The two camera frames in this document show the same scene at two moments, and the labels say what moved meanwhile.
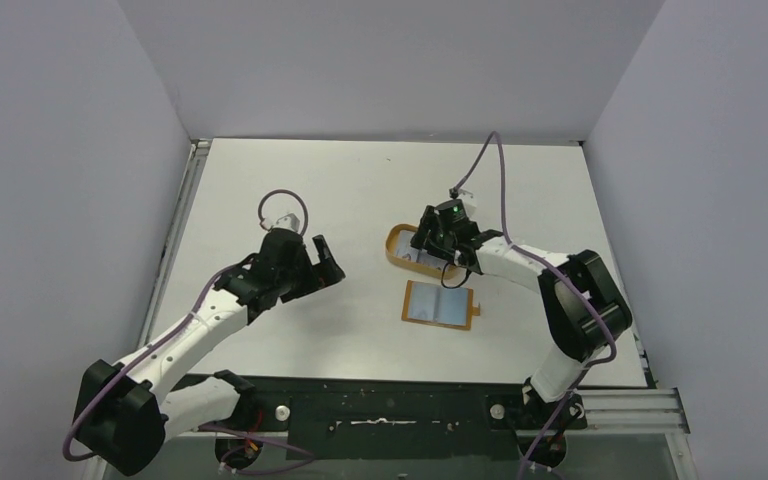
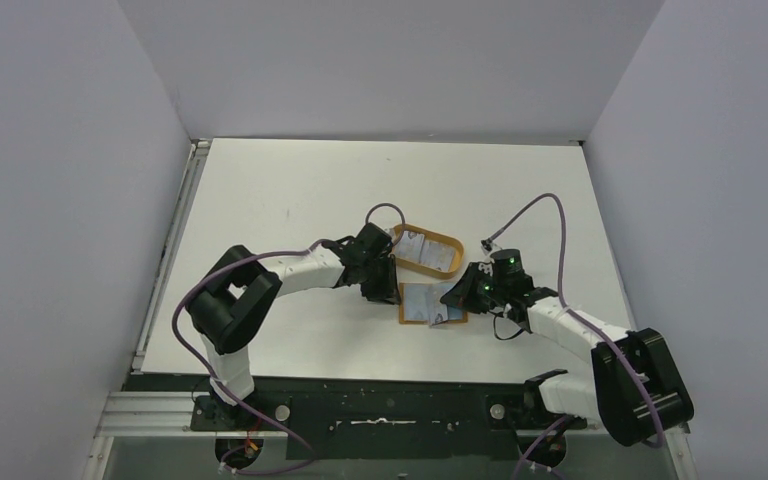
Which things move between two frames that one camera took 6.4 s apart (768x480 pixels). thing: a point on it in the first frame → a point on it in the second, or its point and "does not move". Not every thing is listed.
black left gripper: (320, 275) → (387, 291)
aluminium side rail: (199, 153) does not move
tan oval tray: (391, 236) does not move
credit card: (404, 248) → (437, 311)
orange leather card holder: (435, 304) does not move
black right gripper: (434, 240) → (470, 293)
